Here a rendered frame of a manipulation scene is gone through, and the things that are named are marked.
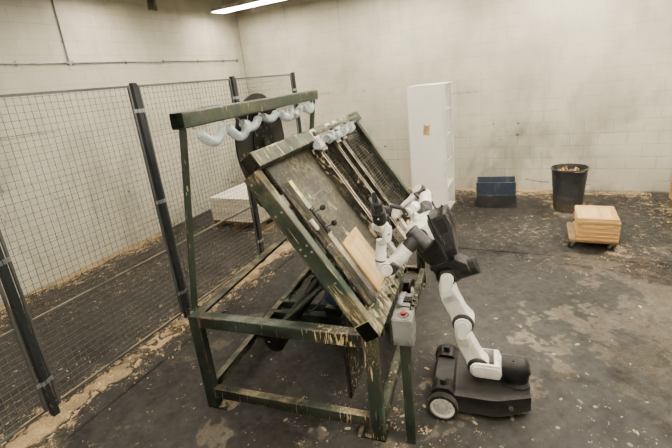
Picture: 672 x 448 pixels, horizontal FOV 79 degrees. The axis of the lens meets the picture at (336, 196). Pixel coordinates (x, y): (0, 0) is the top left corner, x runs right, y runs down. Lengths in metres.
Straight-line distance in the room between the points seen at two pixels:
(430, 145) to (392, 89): 1.93
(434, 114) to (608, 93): 2.79
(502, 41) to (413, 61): 1.54
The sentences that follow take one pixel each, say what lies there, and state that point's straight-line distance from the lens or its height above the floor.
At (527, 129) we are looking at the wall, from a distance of 7.88.
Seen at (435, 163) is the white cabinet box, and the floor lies 0.83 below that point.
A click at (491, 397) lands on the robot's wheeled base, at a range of 3.18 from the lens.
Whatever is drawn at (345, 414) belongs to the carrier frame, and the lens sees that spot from 3.05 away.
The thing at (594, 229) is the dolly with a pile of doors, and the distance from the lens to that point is 5.69.
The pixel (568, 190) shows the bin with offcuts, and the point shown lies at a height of 0.34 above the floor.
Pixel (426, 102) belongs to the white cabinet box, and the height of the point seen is 1.79.
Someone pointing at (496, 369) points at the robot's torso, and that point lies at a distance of 3.16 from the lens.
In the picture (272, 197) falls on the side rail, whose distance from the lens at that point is 2.39.
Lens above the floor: 2.29
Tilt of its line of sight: 16 degrees down
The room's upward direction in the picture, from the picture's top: 6 degrees counter-clockwise
